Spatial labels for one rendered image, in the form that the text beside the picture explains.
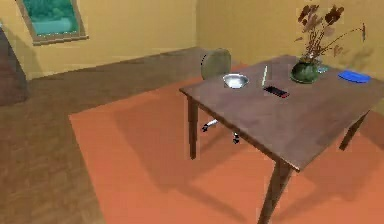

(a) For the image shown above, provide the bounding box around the orange carpet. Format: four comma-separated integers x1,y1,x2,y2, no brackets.
68,63,384,224

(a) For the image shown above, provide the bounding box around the brown wooden table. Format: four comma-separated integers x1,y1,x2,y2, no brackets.
179,54,384,224

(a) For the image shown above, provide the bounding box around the silver bowl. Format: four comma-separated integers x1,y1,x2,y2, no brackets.
222,73,250,90

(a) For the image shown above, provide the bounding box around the wooden framed window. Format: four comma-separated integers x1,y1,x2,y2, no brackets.
15,0,90,47

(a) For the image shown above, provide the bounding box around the houseplant in green pot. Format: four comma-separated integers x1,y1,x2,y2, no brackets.
290,3,367,85

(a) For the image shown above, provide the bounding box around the black radiophone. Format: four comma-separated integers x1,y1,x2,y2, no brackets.
263,85,290,99

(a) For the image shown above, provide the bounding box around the grey office chair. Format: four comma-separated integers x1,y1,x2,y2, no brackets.
200,48,241,145

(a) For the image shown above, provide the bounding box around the pale green pencil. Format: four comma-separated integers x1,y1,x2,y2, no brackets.
261,65,269,88

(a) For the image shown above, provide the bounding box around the blue flat dish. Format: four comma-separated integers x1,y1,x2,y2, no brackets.
337,69,372,84

